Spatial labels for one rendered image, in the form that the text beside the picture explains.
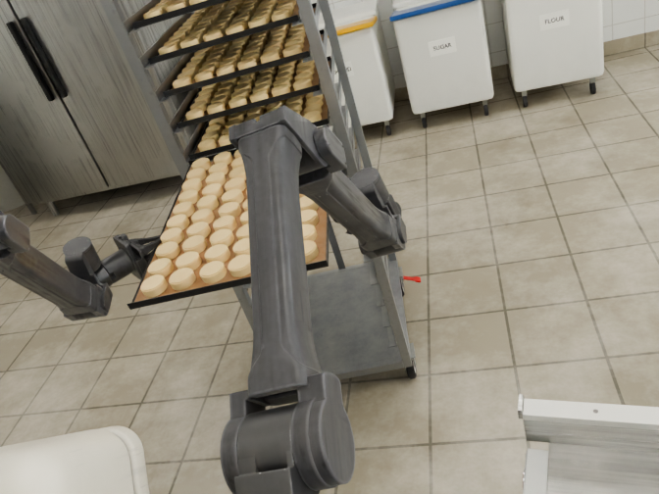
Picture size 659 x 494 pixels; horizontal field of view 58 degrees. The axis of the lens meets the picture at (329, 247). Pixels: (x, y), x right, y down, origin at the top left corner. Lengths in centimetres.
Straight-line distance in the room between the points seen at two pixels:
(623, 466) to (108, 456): 67
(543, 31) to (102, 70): 266
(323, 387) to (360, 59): 340
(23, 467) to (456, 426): 171
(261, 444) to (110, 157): 385
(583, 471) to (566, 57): 323
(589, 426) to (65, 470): 68
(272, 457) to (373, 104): 351
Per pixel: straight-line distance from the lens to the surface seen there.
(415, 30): 380
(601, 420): 91
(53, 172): 460
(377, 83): 390
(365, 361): 213
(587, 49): 395
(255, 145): 69
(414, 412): 213
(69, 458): 49
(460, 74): 388
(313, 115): 165
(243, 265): 114
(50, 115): 438
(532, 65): 393
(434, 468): 199
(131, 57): 163
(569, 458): 94
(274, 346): 57
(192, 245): 127
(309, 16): 152
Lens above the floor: 161
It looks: 32 degrees down
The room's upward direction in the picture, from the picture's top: 19 degrees counter-clockwise
